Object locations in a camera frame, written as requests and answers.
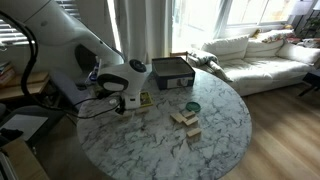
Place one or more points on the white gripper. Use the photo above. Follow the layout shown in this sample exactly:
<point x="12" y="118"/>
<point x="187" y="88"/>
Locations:
<point x="132" y="99"/>

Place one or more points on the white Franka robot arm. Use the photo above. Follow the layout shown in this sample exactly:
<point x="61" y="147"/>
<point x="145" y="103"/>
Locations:
<point x="63" y="31"/>

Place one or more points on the blue plastic bottle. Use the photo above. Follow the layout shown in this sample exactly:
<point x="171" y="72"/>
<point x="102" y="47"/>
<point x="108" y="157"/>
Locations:
<point x="97" y="66"/>

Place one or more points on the dark blue cardboard box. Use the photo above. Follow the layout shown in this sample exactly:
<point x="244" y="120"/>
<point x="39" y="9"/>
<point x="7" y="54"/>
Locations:
<point x="173" y="71"/>

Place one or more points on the brown cardboard box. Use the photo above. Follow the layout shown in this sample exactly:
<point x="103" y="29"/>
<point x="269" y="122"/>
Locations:
<point x="23" y="161"/>

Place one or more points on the light wooden block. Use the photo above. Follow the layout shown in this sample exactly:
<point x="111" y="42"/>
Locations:
<point x="188" y="113"/>
<point x="129" y="114"/>
<point x="178" y="117"/>
<point x="191" y="121"/>
<point x="193" y="132"/>
<point x="142" y="110"/>

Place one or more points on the green yellow book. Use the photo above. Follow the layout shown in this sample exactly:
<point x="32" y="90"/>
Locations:
<point x="146" y="99"/>

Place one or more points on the blue grey bench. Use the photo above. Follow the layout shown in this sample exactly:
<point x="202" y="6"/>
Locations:
<point x="66" y="88"/>

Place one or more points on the black office chair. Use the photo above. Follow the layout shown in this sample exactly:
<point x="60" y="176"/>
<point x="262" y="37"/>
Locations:
<point x="85" y="60"/>

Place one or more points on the green round lid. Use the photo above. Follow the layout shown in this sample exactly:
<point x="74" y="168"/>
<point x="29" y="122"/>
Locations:
<point x="193" y="106"/>

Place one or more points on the grey armchair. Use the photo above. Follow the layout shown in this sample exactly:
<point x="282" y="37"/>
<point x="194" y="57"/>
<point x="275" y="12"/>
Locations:
<point x="50" y="115"/>

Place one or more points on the wooden stool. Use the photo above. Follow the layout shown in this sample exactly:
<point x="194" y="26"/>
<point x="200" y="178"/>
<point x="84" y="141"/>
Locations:
<point x="178" y="54"/>

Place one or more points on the grey curtain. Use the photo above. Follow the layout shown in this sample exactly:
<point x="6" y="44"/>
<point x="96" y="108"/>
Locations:
<point x="143" y="30"/>

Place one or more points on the white crumpled blanket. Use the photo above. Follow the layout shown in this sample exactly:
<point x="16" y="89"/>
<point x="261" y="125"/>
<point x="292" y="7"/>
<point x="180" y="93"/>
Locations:
<point x="205" y="58"/>

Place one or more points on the white paper sheet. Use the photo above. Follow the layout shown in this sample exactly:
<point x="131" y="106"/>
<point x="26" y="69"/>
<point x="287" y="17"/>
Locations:
<point x="25" y="125"/>

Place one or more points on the wooden desk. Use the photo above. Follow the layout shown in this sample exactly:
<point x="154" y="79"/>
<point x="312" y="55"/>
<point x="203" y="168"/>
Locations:
<point x="25" y="86"/>

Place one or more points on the stack of books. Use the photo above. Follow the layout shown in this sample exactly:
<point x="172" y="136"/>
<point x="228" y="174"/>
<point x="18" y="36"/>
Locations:
<point x="6" y="71"/>

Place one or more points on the large white back cushion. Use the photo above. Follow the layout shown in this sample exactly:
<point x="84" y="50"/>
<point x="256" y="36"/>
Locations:
<point x="228" y="48"/>

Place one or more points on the white window blinds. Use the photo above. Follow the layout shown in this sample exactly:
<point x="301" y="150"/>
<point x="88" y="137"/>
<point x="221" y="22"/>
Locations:
<point x="10" y="35"/>

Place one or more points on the white sofa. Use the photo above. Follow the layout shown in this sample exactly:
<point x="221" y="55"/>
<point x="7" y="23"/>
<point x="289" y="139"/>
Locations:
<point x="266" y="73"/>

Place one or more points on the patterned pillow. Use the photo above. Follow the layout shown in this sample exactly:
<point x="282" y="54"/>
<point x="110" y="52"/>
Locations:
<point x="275" y="35"/>

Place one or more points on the dark side table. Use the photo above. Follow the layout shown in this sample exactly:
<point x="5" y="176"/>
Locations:
<point x="311" y="80"/>

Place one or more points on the white lamp shade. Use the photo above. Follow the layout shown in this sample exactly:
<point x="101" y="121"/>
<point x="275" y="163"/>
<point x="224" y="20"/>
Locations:
<point x="300" y="7"/>

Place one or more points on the dark plant shelf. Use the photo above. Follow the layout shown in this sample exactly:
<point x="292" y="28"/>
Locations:
<point x="310" y="26"/>

